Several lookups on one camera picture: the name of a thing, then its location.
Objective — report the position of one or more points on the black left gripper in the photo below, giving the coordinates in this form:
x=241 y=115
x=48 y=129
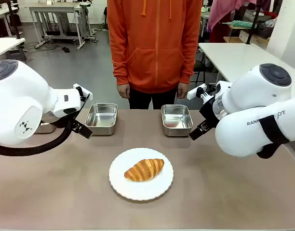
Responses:
x=74 y=121

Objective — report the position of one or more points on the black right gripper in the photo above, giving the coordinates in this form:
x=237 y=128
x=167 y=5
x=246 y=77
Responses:
x=210 y=111

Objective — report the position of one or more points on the golden croissant bread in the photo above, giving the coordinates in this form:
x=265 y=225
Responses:
x=144 y=170

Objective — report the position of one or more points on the orange-sleeved left forearm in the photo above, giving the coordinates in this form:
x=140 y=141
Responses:
x=189 y=60

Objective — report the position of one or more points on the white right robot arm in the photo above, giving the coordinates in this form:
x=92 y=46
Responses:
x=246 y=106

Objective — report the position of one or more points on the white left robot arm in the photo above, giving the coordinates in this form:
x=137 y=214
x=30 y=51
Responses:
x=19 y=101

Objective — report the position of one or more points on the orange-sleeved right forearm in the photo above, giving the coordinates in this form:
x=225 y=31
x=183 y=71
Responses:
x=119 y=62

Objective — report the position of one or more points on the rectangular steel container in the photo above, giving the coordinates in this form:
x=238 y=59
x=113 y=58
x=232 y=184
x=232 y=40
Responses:
x=101 y=119
x=46 y=127
x=177 y=120

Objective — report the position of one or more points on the person's left hand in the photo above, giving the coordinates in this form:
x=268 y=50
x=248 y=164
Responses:
x=181 y=91

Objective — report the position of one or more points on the person's right hand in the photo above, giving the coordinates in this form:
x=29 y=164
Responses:
x=124 y=91

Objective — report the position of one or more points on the black trousers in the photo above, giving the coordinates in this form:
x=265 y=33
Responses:
x=140 y=99

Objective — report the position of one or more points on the white fluted gold-rimmed plate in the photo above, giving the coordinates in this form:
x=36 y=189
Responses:
x=128 y=190

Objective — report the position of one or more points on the white table with black pole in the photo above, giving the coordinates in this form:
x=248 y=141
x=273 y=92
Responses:
x=231 y=57

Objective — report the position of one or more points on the black floor box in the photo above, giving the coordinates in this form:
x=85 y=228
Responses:
x=65 y=49

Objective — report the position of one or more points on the orange hoodie torso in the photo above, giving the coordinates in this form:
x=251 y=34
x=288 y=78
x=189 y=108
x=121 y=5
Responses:
x=154 y=48

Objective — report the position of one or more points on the light wooden shelf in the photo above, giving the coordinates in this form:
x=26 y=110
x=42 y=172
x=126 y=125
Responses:
x=246 y=36

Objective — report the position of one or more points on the green knitted cloth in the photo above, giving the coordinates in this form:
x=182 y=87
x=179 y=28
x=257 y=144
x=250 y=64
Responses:
x=236 y=23

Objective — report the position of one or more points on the white side table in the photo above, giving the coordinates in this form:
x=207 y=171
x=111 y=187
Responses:
x=5 y=47

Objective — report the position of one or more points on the grey plastic basket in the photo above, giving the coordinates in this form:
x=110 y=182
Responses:
x=265 y=30

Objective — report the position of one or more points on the pink hanging cloth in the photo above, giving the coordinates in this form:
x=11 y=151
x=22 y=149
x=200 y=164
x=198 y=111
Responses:
x=222 y=12

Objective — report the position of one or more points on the black vertical pole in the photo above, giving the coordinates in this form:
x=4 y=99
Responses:
x=253 y=21

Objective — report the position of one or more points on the white workbench with legs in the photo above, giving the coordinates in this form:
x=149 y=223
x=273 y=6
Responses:
x=56 y=9

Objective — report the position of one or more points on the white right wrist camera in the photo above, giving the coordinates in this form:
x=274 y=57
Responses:
x=194 y=92

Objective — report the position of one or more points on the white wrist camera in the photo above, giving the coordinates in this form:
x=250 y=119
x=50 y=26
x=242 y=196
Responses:
x=84 y=89
x=194 y=92

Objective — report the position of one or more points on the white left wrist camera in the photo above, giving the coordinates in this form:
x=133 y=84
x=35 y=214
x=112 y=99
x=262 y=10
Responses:
x=84 y=89

